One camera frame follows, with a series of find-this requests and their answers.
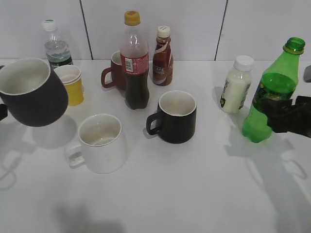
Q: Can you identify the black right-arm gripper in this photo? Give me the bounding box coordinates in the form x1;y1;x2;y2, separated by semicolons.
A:
262;96;311;138

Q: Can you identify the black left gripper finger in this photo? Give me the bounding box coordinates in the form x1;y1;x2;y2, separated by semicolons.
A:
0;103;8;120

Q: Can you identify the green sprite bottle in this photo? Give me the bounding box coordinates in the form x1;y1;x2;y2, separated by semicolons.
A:
242;37;305;143

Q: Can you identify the dark gray round mug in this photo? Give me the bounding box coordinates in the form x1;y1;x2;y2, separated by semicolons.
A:
0;58;69;127

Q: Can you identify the white inner paper cup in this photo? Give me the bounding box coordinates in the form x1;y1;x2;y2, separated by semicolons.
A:
54;65;81;84

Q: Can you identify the yellow paper cup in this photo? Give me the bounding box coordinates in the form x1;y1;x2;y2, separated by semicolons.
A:
64;78;84;106

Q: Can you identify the white milk bottle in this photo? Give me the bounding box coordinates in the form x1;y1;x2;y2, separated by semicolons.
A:
220;55;255;114

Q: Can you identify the clear water bottle green label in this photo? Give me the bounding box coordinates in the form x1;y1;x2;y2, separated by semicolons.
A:
42;19;73;69

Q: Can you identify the black ceramic mug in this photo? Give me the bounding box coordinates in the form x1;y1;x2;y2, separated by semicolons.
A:
146;90;197;144

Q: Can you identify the white ceramic mug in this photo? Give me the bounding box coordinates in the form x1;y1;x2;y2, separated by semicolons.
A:
64;114;128;174

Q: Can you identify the red-brown ceramic mug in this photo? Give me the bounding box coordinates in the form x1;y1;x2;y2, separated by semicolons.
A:
101;51;126;91

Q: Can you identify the brown coffee drink bottle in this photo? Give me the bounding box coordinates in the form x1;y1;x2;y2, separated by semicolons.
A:
152;25;173;86

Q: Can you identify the cola bottle yellow cap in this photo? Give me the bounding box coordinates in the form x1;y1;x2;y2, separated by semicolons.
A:
120;10;149;110

